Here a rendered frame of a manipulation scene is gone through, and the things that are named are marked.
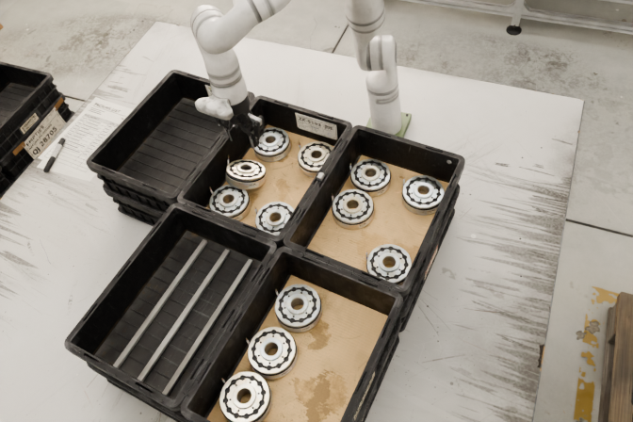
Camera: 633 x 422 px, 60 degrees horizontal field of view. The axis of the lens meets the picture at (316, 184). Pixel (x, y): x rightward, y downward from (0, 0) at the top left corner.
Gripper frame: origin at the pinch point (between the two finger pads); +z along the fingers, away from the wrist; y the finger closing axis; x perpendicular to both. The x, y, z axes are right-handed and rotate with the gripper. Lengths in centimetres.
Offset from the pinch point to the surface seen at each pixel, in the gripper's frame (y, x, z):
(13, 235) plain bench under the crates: 64, 38, 32
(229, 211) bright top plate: 0.6, 11.5, 15.9
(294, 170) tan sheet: -6.5, -8.6, 18.5
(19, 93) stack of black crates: 140, -20, 51
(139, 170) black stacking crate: 33.6, 9.1, 18.6
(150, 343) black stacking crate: -1, 47, 20
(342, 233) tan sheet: -27.2, 3.6, 19.0
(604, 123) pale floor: -82, -147, 100
